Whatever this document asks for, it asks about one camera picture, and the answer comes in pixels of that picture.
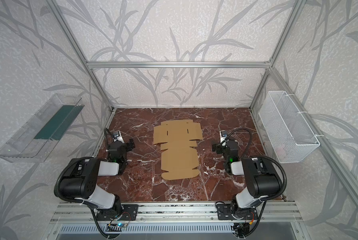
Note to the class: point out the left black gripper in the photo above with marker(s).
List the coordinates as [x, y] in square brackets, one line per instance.
[126, 145]

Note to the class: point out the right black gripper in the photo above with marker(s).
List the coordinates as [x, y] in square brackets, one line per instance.
[219, 147]

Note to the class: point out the brown cardboard box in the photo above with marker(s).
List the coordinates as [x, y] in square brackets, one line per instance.
[178, 141]

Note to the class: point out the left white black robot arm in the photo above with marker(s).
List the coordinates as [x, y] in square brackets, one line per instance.
[78, 181]

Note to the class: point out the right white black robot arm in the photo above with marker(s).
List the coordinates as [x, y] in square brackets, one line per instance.
[265, 179]

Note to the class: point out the black connector box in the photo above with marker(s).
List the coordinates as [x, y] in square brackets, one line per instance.
[241, 230]

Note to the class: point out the green circuit board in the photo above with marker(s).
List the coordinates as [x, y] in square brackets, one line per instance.
[116, 227]

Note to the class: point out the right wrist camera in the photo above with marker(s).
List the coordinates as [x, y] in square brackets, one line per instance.
[223, 137]

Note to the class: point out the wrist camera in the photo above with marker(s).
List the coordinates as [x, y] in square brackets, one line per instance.
[116, 135]
[223, 137]

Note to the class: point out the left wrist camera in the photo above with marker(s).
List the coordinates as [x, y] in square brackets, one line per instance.
[116, 135]

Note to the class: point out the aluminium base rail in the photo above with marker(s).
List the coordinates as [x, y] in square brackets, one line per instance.
[176, 212]

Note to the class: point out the white wire mesh basket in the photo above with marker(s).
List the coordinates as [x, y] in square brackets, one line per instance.
[289, 133]

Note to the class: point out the clear plastic wall bin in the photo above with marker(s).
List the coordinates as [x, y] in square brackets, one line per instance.
[38, 137]

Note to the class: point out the aluminium frame enclosure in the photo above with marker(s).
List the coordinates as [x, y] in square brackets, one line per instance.
[338, 167]

